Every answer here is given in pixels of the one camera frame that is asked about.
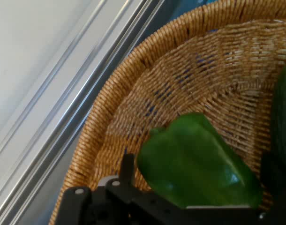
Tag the dark green cucumber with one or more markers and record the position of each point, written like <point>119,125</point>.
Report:
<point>283,117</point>

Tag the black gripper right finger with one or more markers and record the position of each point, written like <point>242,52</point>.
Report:
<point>281,206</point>

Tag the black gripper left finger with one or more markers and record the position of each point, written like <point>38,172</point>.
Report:
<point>110,206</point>

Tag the aluminium wall rail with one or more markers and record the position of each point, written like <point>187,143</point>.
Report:
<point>70,112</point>

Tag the green bell pepper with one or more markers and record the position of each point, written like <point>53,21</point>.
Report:
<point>192,159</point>

